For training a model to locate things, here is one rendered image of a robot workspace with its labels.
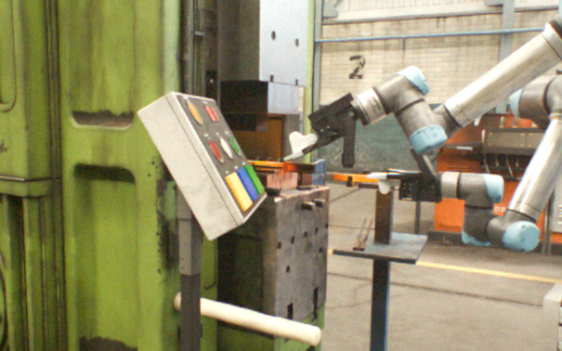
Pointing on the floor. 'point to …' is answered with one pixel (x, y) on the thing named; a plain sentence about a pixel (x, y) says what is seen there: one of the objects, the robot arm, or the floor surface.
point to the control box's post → (190, 283)
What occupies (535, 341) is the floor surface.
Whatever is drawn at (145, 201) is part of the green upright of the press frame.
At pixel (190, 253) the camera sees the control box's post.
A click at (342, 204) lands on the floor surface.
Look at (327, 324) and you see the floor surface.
